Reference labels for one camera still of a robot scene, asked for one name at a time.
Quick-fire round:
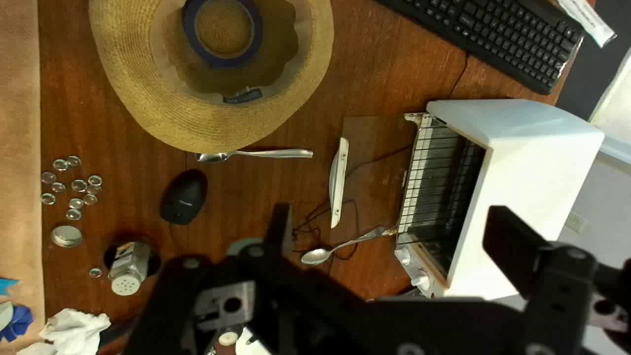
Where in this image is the blue tape roll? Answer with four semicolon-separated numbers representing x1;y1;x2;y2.
182;0;266;69

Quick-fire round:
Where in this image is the white paper packet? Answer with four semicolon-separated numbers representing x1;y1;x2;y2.
556;0;619;49

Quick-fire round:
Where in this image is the black computer mouse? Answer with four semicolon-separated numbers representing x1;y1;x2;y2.
158;167;211;226

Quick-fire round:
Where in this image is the tan cloth table runner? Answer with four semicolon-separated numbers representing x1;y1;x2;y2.
0;0;47;355

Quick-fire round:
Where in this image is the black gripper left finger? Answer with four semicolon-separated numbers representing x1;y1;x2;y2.
264;201;296;260

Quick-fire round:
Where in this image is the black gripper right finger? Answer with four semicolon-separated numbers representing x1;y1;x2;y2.
481;203;554;280

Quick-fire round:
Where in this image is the small jar white top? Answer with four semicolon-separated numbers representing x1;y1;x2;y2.
107;238;154;297

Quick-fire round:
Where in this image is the light blue paper origami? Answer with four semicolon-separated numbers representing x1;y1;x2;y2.
0;274;20;297

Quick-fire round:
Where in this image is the small black bowl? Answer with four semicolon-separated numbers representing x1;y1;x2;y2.
103;232;164;282

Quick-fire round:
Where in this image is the black computer keyboard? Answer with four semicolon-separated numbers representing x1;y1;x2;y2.
377;0;588;94

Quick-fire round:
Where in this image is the white toaster oven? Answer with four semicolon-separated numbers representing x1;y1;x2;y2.
327;96;607;301

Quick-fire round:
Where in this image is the white crumpled tissue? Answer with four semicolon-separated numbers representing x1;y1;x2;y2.
16;305;114;355

